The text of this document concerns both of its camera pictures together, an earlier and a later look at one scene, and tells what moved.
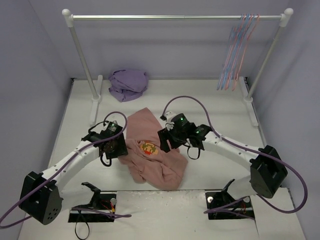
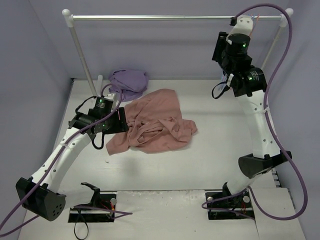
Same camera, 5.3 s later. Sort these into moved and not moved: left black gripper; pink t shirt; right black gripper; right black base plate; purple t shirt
Moved: pink t shirt; left black gripper; right black gripper
Not moved: right black base plate; purple t shirt
